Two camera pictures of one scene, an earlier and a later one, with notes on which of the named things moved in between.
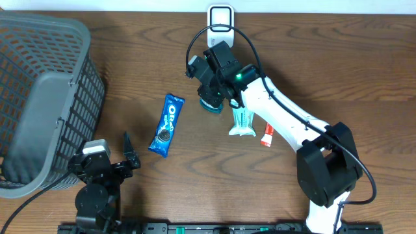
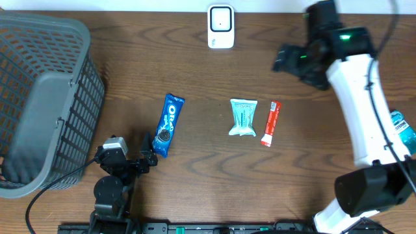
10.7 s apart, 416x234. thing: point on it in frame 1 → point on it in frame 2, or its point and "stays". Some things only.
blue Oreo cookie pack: [162, 138] stays
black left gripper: [124, 170] → [150, 159]
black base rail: [212, 228] stays
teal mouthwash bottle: [210, 108] → [407, 132]
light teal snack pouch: [242, 122] stays
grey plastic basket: [52, 101] stays
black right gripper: [205, 93] → [291, 51]
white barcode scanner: [223, 14] stays
